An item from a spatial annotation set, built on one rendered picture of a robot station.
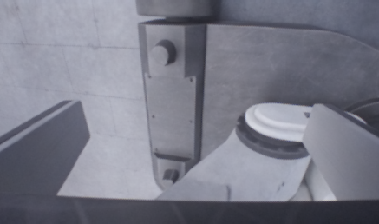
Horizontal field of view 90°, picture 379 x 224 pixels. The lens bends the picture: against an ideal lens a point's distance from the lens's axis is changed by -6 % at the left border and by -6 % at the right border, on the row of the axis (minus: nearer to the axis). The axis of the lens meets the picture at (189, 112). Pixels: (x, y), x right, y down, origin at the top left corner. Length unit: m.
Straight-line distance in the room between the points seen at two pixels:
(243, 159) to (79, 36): 0.67
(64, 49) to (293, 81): 0.75
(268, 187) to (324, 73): 0.29
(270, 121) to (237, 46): 0.18
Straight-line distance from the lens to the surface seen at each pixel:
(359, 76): 0.53
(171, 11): 0.43
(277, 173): 0.33
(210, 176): 0.30
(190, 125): 0.51
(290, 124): 0.36
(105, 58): 0.77
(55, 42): 0.89
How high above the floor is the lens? 0.61
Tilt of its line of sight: 59 degrees down
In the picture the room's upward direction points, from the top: 155 degrees counter-clockwise
